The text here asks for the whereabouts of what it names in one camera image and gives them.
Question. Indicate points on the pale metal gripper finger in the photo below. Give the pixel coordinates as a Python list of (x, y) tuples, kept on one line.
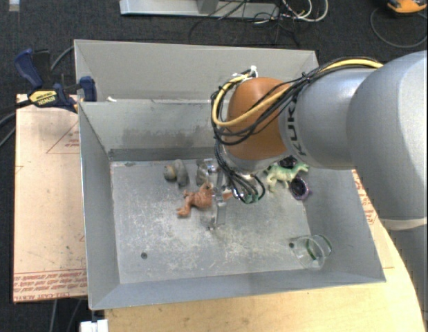
[(222, 214), (212, 220)]

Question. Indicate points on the small grey toy figure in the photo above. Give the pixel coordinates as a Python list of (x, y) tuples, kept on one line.
[(202, 175)]

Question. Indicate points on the brown toy animal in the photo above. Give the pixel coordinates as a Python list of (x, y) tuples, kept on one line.
[(200, 201)]

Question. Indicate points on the grey toy elephant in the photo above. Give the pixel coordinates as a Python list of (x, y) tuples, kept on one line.
[(179, 173)]

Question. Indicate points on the grey metal bin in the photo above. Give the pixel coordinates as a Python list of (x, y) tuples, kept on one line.
[(165, 240)]

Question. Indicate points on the green toy dinosaur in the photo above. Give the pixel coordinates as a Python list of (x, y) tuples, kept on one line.
[(281, 175)]

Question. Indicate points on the purple and black sunglasses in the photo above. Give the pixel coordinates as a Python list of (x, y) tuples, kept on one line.
[(299, 187)]

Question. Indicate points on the clear glass cup, green line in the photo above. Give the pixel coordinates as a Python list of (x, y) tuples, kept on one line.
[(312, 252)]

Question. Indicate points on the brown cardboard board, red print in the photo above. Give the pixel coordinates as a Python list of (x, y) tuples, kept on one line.
[(47, 192)]

